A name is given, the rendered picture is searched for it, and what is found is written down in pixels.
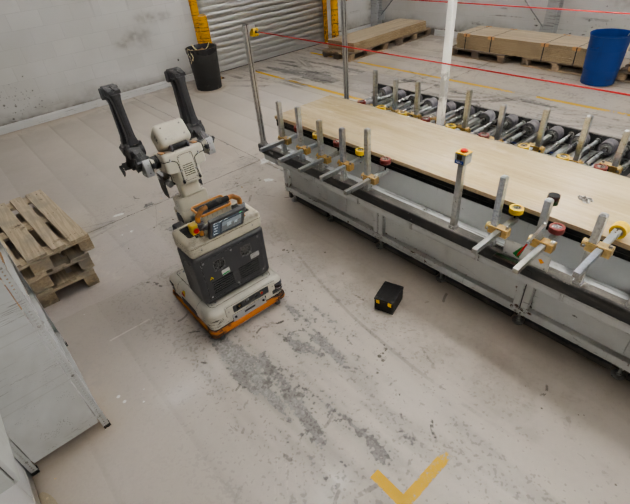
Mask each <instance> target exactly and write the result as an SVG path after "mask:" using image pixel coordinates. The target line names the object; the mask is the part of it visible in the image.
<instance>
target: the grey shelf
mask: <svg viewBox="0 0 630 504"><path fill-rule="evenodd" d="M6 250H7V249H6V248H4V246H3V245H2V243H1V241H0V252H1V254H2V256H3V259H4V262H5V263H3V262H2V260H1V258H0V277H1V279H2V280H3V282H4V283H5V285H6V286H7V288H8V289H9V290H10V292H11V293H12V295H13V296H14V298H15V299H16V301H17V302H18V304H19V305H20V306H21V308H22V310H21V309H20V307H19V306H18V304H17V303H16V302H15V300H14V299H13V297H12V296H11V294H10V293H9V291H8V290H7V289H6V287H5V286H4V284H3V283H2V281H1V280H0V414H1V417H2V421H3V424H4V427H5V430H6V434H7V437H8V440H9V443H10V446H11V450H12V453H13V456H14V457H15V458H16V459H17V460H18V461H19V462H20V463H21V464H22V465H23V466H24V467H25V468H26V469H27V470H28V471H29V472H30V474H31V476H32V477H33V476H34V475H36V474H37V473H39V472H40V470H39V468H38V466H37V465H34V464H33V463H36V462H37V461H39V460H40V459H42V458H44V457H45V456H47V455H48V454H50V453H51V452H53V451H54V450H56V449H57V448H59V447H61V446H62V445H64V444H65V443H67V442H68V441H70V440H71V439H73V438H75V437H76V436H78V435H79V434H81V433H82V432H84V431H85V430H87V429H88V428H90V427H92V426H93V425H95V424H96V423H98V422H99V421H100V423H101V424H102V426H103V427H104V428H105V429H106V428H107V427H109V426H110V425H111V423H110V421H109V420H108V419H107V418H106V417H105V415H104V414H103V411H101V409H100V408H99V406H98V405H97V403H96V401H95V399H94V397H93V395H92V394H91V392H90V390H89V388H88V386H87V384H86V382H85V381H84V379H83V377H82V375H81V373H80V371H79V369H78V367H77V365H76V363H75V361H74V360H73V358H72V356H71V354H70V352H69V350H68V348H67V346H68V344H67V342H66V341H64V339H63V337H62V336H61V333H59V331H58V330H57V328H56V327H55V325H54V324H53V322H52V320H51V319H50V317H49V316H48V314H47V313H46V311H45V310H44V308H43V306H42V305H41V303H40V302H39V300H38V299H37V297H36V294H34V293H33V291H32V289H31V288H30V286H29V285H28V283H27V282H26V280H25V279H24V277H23V275H22V274H21V272H20V271H19V269H18V268H17V266H16V265H15V263H14V262H13V260H12V258H11V257H10V255H9V254H8V252H7V251H6ZM5 264H6V265H5ZM6 267H7V268H6ZM2 272H3V273H2ZM17 274H18V275H17ZM4 275H6V276H4ZM19 276H20V277H19ZM6 279H8V280H6ZM20 279H21V280H20ZM22 281H23V282H22ZM9 282H11V283H9ZM12 285H13V286H12ZM11 286H12V287H11ZM25 286H26V287H25ZM26 288H28V289H26ZM13 289H15V290H13ZM28 290H29V291H28ZM49 322H50V323H49ZM50 324H51V325H50ZM51 326H52V327H51ZM52 328H53V329H52ZM101 417H102V418H101ZM97 419H98V420H99V421H98V420H97ZM102 419H103V420H102ZM31 461H32V462H33V463H32V462H31ZM27 464H28V465H27ZM29 466H30V467H29Z"/></svg>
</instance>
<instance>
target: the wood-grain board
mask: <svg viewBox="0 0 630 504"><path fill-rule="evenodd" d="M299 107H300V108H301V118H302V126H303V129H304V130H307V131H310V132H312V133H314V132H317V131H316V120H318V119H320V120H322V127H323V137H326V138H328V139H331V140H336V139H339V128H340V127H344V128H345V135H346V145H347V146H350V147H353V148H355V149H356V148H359V147H363V148H364V129H365V128H370V129H371V155H374V156H377V157H380V158H381V157H385V156H387V157H390V158H391V162H393V163H396V164H398V165H401V166H404V167H406V168H409V169H412V170H415V171H417V172H420V173H423V174H425V175H428V176H431V177H433V178H436V179H439V180H441V181H444V182H447V183H449V184H452V185H455V182H456V174H457V167H458V164H456V163H454V158H455V152H456V151H458V150H459V149H461V148H466V149H468V150H471V151H473V153H472V160H471V162H470V163H469V164H467V165H466V171H465V178H464V185H463V189H466V190H468V191H471V192H474V193H476V194H479V195H482V196H484V197H487V198H490V199H492V200H496V195H497V190H498V185H499V180H500V177H501V176H502V175H504V174H505V175H508V176H509V182H508V186H507V191H506V195H505V200H504V204H506V205H509V206H510V205H512V204H519V205H522V206H523V207H524V211H525V212H527V213H530V214H533V215H536V216H538V217H540V214H541V211H542V207H543V204H544V200H545V199H547V195H548V193H551V192H555V193H558V194H560V195H561V198H560V201H559V204H558V206H553V207H552V211H551V213H550V217H549V221H552V222H557V223H561V224H563V225H564V226H565V227H568V228H570V229H573V230H576V231H579V232H581V233H584V234H587V235H589V236H591V234H592V231H593V229H594V226H595V223H596V221H597V218H598V215H599V214H600V213H601V212H605V213H608V214H609V215H610V216H609V218H608V221H607V223H606V226H605V228H604V230H603V233H602V235H601V238H600V240H604V239H605V238H606V237H607V236H608V235H609V228H610V227H611V226H612V225H613V224H614V223H615V222H617V221H625V222H627V223H628V224H629V225H630V178H628V177H624V176H620V175H617V174H613V173H610V172H606V171H602V170H599V169H595V168H592V167H588V166H584V165H581V164H577V163H574V162H570V161H566V160H563V159H559V158H556V157H552V156H548V155H545V154H541V153H538V152H534V151H530V150H527V149H523V148H520V147H516V146H512V145H509V144H505V143H502V142H498V141H494V140H491V139H487V138H484V137H480V136H476V135H473V134H469V133H466V132H462V131H458V130H455V129H451V128H448V127H444V126H440V125H437V124H433V123H430V122H426V121H422V120H419V119H415V118H411V117H408V116H404V115H401V114H397V113H393V112H390V111H386V110H383V109H379V108H375V107H372V106H368V105H365V104H361V103H357V102H354V101H350V100H347V99H343V98H339V97H336V96H332V95H329V96H326V97H323V98H321V99H318V100H315V101H313V102H310V103H307V104H304V105H302V106H299ZM579 195H582V196H584V195H585V196H586V197H589V198H590V197H591V198H592V199H593V201H594V202H590V203H589V204H588V203H586V204H585V203H583V202H582V201H581V200H579V199H578V197H577V196H579ZM612 244H613V245H616V246H619V247H622V248H624V249H627V250H630V232H629V233H628V234H627V235H626V236H625V237H624V238H622V239H616V240H615V241H614V242H613V243H612Z"/></svg>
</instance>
